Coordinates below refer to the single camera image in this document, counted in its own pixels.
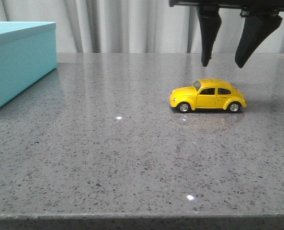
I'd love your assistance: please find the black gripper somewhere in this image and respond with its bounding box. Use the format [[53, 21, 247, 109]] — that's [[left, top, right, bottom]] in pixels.
[[169, 0, 284, 68]]

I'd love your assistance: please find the yellow toy beetle car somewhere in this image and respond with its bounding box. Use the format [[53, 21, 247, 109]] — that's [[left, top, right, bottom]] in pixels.
[[170, 79, 247, 113]]

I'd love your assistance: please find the light blue box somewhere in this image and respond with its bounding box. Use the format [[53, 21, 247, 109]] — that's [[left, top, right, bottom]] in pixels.
[[0, 22, 57, 107]]

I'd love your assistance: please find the grey curtain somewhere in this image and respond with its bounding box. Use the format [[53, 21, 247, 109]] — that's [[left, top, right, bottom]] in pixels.
[[0, 0, 284, 54]]

